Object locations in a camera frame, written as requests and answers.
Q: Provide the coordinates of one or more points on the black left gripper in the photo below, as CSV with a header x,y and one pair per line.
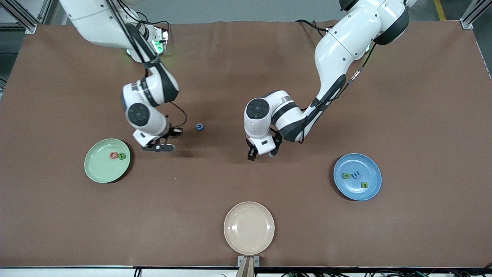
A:
x,y
251,154

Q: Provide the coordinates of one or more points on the beige plate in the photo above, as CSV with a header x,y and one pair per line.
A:
x,y
249,229

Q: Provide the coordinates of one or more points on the metal bracket with post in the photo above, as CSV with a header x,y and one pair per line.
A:
x,y
248,265

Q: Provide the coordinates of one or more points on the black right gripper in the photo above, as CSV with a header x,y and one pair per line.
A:
x,y
172,132

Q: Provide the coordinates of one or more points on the upright aluminium frame profile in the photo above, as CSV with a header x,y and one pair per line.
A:
x,y
45,11

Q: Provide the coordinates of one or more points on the green letter B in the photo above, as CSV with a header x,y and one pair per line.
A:
x,y
122,156

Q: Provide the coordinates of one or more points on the blue plate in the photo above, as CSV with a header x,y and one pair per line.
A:
x,y
351,190

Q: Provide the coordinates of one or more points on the blue letter c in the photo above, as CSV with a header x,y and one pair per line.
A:
x,y
199,124

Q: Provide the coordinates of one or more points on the green letter q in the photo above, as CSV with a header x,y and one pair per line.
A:
x,y
344,176

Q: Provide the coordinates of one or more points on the red letter Q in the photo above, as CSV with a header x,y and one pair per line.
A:
x,y
110,155

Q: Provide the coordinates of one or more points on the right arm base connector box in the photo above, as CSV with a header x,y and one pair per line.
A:
x,y
162,42

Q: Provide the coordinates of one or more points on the brown table mat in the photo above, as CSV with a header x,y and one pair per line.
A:
x,y
246,77

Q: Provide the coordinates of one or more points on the light green plate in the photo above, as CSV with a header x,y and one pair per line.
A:
x,y
100,169

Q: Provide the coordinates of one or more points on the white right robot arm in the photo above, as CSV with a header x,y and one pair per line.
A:
x,y
100,23

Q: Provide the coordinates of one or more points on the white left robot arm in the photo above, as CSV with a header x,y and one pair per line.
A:
x,y
346,42

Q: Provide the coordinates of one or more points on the blue letter E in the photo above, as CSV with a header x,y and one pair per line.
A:
x,y
357,174

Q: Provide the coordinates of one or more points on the slanted aluminium frame profile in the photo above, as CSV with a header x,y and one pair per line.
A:
x,y
29,27

